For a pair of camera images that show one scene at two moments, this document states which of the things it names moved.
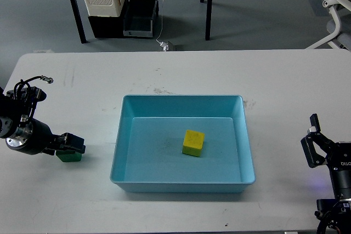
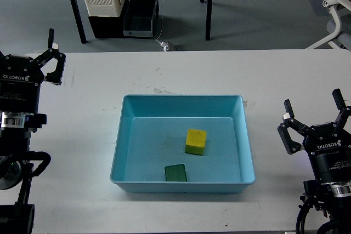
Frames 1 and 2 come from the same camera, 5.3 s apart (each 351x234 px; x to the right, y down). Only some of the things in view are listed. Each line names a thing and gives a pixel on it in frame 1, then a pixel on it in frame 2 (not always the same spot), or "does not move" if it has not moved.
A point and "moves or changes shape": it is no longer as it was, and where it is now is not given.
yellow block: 193,143 moves or changes shape
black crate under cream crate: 109,27 does not move
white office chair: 339,2 does not move
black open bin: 140,12 does not move
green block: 68,155 to 176,172
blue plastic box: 181,143 does not move
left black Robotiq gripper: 33,137 to 21,78
